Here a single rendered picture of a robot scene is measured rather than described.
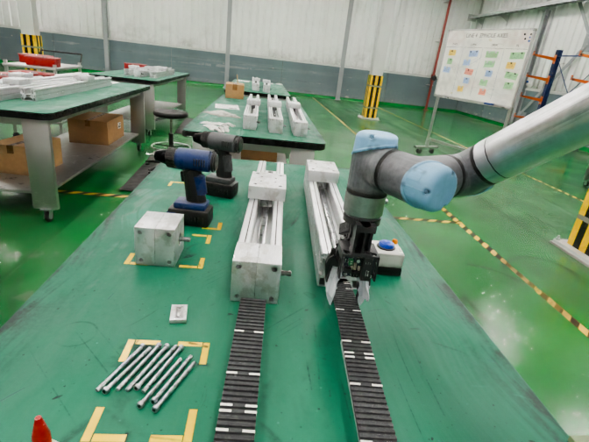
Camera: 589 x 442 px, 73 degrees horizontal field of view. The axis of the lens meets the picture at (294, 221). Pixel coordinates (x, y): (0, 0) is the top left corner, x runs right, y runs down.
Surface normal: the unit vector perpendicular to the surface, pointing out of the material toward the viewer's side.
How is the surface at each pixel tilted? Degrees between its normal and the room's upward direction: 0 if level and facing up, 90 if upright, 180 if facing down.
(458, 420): 0
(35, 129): 90
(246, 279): 90
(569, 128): 106
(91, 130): 89
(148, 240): 90
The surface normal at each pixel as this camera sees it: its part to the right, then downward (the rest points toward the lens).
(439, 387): 0.11, -0.92
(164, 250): 0.04, 0.38
